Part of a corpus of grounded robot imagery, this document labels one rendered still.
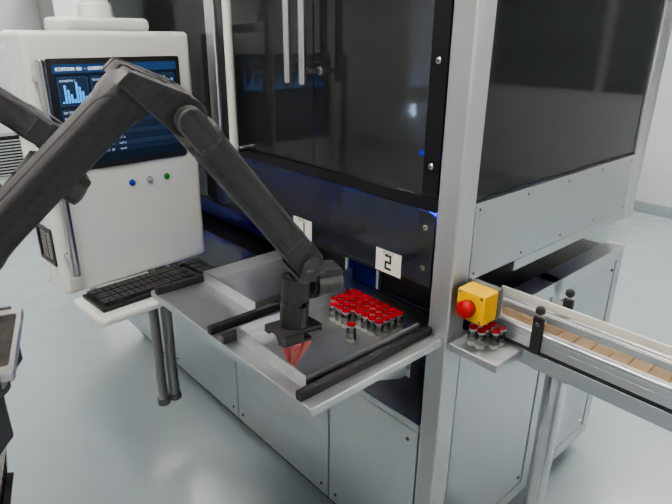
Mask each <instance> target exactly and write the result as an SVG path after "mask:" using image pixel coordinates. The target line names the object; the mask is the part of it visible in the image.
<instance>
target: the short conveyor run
mask: <svg viewBox="0 0 672 504"><path fill-rule="evenodd" d="M502 288H503V289H504V298H503V306H502V313H501V315H500V317H499V318H497V319H494V320H493V321H491V322H495V323H497V326H498V325H502V326H505V327H506V331H505V333H506V334H505V341H506V342H509V343H511V344H513V345H515V346H518V347H520V348H522V349H523V354H522V357H520V358H518V359H517V361H519V362H521V363H523V364H526V365H528V366H530V367H532V368H534V369H536V370H538V371H541V372H543V373H545V374H547V375H549V376H551V377H554V378H556V379H558V380H560V381H562V382H564V383H567V384H569V385H571V386H573V387H575V388H577V389H580V390H582V391H584V392H586V393H588V394H590V395H592V396H595V397H597V398H599V399H601V400H603V401H605V402H608V403H610V404H612V405H614V406H616V407H618V408H621V409H623V410H625V411H627V412H629V413H631V414H634V415H636V416H638V417H640V418H642V419H644V420H646V421H649V422H651V423H653V424H655V425H657V426H659V427H662V428H664V429H666V430H668V431H670V432H672V346H670V345H667V344H664V343H662V342H659V341H656V340H653V339H651V338H648V337H645V336H643V335H640V334H637V333H634V332H632V331H629V330H626V329H623V328H621V327H618V326H615V325H612V324H610V323H607V322H604V321H601V320H599V319H596V318H593V317H590V316H588V315H585V314H582V313H579V312H577V311H574V310H573V307H574V302H575V301H574V300H572V299H571V298H572V297H574V296H575V291H574V290H573V289H567V290H566V293H565V295H566V296H567V297H568V298H566V297H565V298H564V299H563V304H562V306H560V305H557V304H555V303H552V302H549V301H547V300H544V299H541V298H538V297H536V296H533V295H530V294H527V293H525V292H522V291H519V290H516V289H514V288H511V287H508V286H505V285H502ZM514 297H515V298H514ZM522 300H523V301H522ZM530 303H531V304H530ZM591 326H592V327H591ZM599 329H600V330H599ZM607 332H608V333H607ZM615 335H616V336H615ZM660 352H661V353H660ZM668 355H669V356H668Z"/></svg>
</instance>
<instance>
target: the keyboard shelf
mask: <svg viewBox="0 0 672 504"><path fill-rule="evenodd" d="M145 273H149V272H147V271H145V272H141V273H138V274H135V275H132V276H128V277H125V278H122V279H118V280H115V281H112V282H109V283H105V284H102V285H99V286H95V287H92V288H91V290H94V289H96V288H100V287H103V286H106V285H109V284H113V283H116V282H119V281H122V280H125V279H129V278H132V277H135V276H138V275H143V274H145ZM73 304H74V306H75V307H76V308H77V309H79V310H80V311H81V312H83V313H84V314H85V315H87V316H88V317H89V318H90V319H92V320H93V321H94V322H96V323H97V324H98V325H100V326H101V327H106V326H109V325H112V324H115V323H117V322H120V321H123V320H126V319H129V318H131V317H134V316H137V315H140V314H143V313H145V312H148V311H151V310H154V309H156V308H159V307H162V306H163V305H162V304H160V303H159V302H158V301H156V300H155V299H154V298H152V297H150V298H147V299H144V300H141V301H138V302H135V303H132V304H129V305H126V306H123V307H121V308H118V309H115V310H112V311H109V312H106V313H103V312H102V311H100V310H99V309H97V308H96V307H95V306H93V305H92V304H91V303H89V302H88V301H86V300H85V299H84V298H83V297H80V298H77V299H75V300H74V301H73Z"/></svg>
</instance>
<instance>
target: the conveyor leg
mask: <svg viewBox="0 0 672 504"><path fill-rule="evenodd" d="M539 372H541V371H539ZM541 373H543V372H541ZM543 374H545V373H543ZM566 387H567V383H564V382H562V381H560V380H558V379H556V378H554V377H551V376H549V375H547V374H545V378H544V384H543V390H542V396H541V401H540V407H539V413H538V419H537V424H536V430H535V436H534V442H533V447H532V453H531V459H530V465H529V470H528V476H527V482H526V488H525V493H524V499H523V504H544V502H545V496H546V491H547V486H548V481H549V476H550V470H551V465H552V460H553V455H554V450H555V444H556V439H557V434H558V429H559V423H560V418H561V413H562V408H563V403H564V397H565V392H566Z"/></svg>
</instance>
